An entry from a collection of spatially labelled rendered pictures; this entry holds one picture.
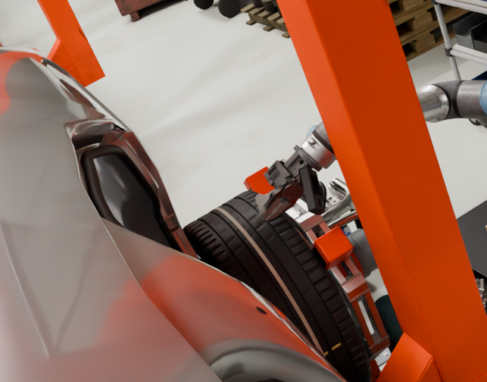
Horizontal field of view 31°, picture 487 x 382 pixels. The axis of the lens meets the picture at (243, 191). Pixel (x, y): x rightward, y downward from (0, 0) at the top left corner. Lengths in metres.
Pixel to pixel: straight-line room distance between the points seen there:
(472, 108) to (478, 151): 1.88
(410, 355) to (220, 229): 0.58
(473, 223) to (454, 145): 1.18
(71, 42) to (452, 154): 2.65
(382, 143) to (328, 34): 0.27
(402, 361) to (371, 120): 0.70
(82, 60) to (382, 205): 4.25
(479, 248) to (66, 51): 3.40
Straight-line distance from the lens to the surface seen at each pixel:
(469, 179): 4.34
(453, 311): 2.11
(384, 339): 2.41
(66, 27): 5.87
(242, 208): 2.36
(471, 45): 4.45
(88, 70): 5.96
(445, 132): 4.78
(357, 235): 2.55
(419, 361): 2.19
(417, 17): 5.67
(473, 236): 3.45
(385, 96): 1.80
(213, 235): 2.31
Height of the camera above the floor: 2.33
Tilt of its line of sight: 28 degrees down
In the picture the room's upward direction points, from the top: 24 degrees counter-clockwise
